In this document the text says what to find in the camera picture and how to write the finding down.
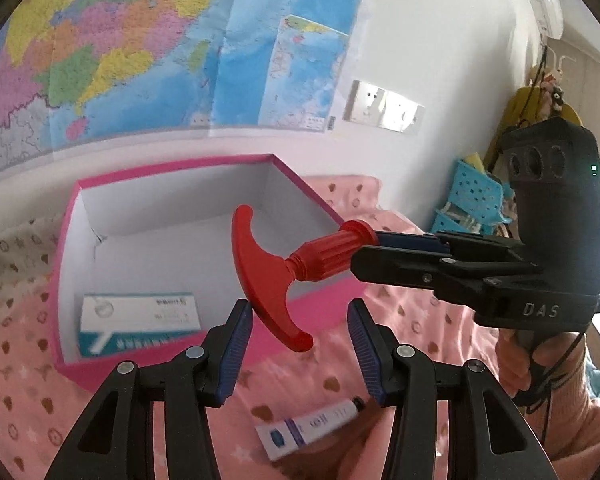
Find red T-handle tool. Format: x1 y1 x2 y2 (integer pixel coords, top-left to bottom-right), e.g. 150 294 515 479
232 205 379 352

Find teal white medicine box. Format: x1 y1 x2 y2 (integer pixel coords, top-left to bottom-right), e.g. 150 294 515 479
78 292 201 358

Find white blue cream tube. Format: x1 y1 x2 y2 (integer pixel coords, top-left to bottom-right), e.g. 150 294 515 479
256 398 366 462

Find pink sleeve forearm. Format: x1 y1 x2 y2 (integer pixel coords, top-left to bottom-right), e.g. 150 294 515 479
526 340 600 479

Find person's right hand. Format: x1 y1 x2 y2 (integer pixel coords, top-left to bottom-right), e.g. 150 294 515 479
495 330 585 398

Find blue perforated plastic baskets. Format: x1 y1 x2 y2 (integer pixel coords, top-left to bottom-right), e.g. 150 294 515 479
430 159 514 235

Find yellow coat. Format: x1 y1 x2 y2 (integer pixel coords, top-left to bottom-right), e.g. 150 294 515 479
483 82 582 171

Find pink patterned tablecloth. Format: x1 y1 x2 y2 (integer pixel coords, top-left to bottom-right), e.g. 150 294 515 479
0 173 512 480

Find pink cardboard box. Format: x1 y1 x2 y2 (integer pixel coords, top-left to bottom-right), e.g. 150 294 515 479
50 155 342 391

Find white wall socket panel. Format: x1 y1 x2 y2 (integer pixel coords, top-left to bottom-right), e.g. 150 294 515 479
343 80 425 133

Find colourful wall map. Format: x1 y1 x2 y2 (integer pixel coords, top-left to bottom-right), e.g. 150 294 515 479
0 0 361 172

